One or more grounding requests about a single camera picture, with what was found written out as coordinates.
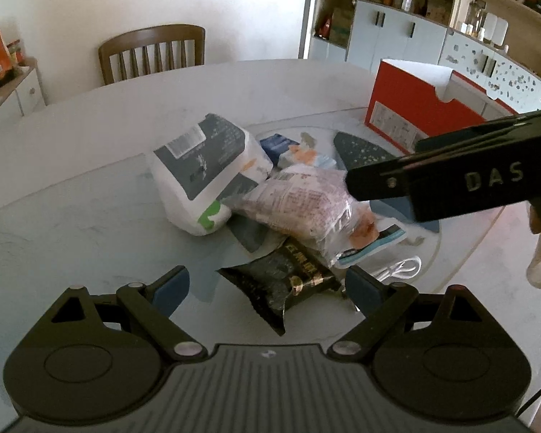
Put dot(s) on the pink clear snack bag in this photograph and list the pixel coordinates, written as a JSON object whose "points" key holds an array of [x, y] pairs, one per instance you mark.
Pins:
{"points": [[297, 203]]}

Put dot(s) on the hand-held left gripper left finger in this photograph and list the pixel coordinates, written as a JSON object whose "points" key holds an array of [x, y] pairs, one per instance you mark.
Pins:
{"points": [[171, 291]]}

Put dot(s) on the red cardboard box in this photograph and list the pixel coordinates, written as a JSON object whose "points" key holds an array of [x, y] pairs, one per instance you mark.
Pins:
{"points": [[401, 94]]}

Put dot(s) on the round glass turntable blue pattern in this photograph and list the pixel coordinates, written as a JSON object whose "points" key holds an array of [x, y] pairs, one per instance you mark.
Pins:
{"points": [[365, 149]]}

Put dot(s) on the light blue white packet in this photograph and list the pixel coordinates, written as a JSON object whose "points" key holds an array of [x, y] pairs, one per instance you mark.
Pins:
{"points": [[383, 237]]}

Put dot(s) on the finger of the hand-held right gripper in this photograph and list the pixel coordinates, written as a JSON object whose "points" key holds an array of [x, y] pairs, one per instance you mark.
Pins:
{"points": [[374, 180]]}

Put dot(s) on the low white side cabinet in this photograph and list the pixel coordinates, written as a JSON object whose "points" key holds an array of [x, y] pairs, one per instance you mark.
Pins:
{"points": [[25, 94]]}

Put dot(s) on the grey wall cabinet unit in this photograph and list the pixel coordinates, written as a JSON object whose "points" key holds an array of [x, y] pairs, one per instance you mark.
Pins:
{"points": [[387, 31]]}

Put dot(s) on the white tissue pack grey label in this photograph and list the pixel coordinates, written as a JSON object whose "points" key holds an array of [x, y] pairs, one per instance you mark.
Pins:
{"points": [[194, 176]]}

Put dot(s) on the blue white orange snack packet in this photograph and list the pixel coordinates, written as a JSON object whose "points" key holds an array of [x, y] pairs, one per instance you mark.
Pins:
{"points": [[297, 158]]}

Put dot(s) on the brown wooden chair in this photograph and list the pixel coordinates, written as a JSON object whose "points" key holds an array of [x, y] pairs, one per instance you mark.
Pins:
{"points": [[153, 34]]}

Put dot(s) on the red lid jar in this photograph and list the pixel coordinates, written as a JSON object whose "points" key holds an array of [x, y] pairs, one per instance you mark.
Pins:
{"points": [[16, 54]]}

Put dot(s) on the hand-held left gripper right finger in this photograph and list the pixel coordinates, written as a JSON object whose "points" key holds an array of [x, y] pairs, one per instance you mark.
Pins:
{"points": [[363, 291]]}

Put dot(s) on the tall glass jar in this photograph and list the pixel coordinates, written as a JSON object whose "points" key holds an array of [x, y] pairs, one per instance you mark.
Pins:
{"points": [[475, 16]]}

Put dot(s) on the white marble desktop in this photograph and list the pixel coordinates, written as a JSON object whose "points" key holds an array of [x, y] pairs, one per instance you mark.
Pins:
{"points": [[94, 144]]}

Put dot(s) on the black snack packet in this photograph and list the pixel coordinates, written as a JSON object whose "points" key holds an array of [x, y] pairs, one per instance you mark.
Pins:
{"points": [[270, 279]]}

